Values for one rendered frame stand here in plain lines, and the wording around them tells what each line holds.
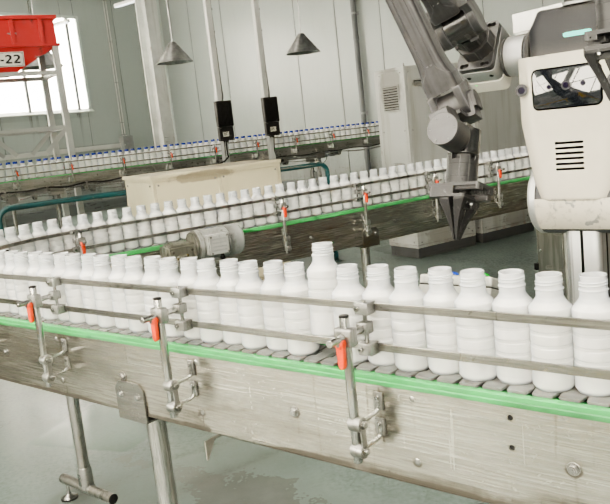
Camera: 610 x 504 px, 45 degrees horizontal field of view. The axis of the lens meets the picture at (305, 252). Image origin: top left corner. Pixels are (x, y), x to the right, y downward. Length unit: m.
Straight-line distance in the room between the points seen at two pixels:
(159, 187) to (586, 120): 4.19
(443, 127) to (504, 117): 6.97
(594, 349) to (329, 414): 0.47
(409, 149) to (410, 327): 6.21
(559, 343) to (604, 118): 0.66
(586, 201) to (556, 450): 0.69
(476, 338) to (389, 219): 2.57
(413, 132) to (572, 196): 5.78
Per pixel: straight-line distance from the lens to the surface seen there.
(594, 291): 1.06
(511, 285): 1.10
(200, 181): 5.62
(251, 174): 5.82
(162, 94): 12.29
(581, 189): 1.65
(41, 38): 8.20
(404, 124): 7.39
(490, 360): 1.12
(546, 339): 1.08
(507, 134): 8.31
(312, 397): 1.32
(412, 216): 3.77
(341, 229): 3.50
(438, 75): 1.40
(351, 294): 1.24
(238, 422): 1.48
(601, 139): 1.63
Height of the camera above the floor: 1.40
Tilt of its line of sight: 9 degrees down
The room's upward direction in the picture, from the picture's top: 6 degrees counter-clockwise
